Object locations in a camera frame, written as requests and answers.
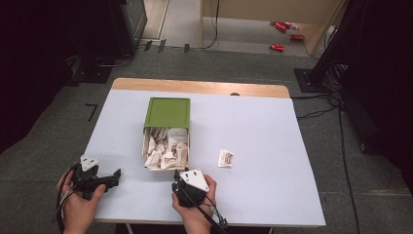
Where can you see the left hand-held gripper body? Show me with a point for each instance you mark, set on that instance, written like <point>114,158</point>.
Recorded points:
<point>85,177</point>

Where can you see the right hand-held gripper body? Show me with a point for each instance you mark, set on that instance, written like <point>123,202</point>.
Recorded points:
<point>190,195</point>

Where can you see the pile of white packets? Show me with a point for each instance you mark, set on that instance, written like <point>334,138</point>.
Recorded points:
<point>166,149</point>

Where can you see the green box with sachets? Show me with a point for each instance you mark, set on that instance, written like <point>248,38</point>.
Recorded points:
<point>143,156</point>

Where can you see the white printed sachet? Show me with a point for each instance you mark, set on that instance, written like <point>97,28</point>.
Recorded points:
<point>225,158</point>

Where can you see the person's right hand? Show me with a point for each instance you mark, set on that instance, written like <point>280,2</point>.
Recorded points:
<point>195,216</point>

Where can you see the person's left hand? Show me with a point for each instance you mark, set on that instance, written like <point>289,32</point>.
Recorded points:
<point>79,209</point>

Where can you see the white table sheet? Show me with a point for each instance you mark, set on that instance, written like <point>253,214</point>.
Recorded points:
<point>259,130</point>

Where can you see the black tape strip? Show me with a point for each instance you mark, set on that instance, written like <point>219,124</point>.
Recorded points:
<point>186,48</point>
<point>161,45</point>
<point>147,45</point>

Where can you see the black curtain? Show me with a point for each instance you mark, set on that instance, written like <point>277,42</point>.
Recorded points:
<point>380,81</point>
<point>39,65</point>

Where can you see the red can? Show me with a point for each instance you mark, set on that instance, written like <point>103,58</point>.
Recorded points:
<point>296,37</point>
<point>280,27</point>
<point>277,47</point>
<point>288,24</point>

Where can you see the dark cabinet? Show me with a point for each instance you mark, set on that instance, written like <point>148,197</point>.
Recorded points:
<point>130,22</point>

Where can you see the beige wooden partition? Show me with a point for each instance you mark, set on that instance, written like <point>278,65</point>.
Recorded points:
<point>259,8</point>

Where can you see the black stand base plate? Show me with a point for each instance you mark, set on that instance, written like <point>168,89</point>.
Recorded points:
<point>307,81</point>

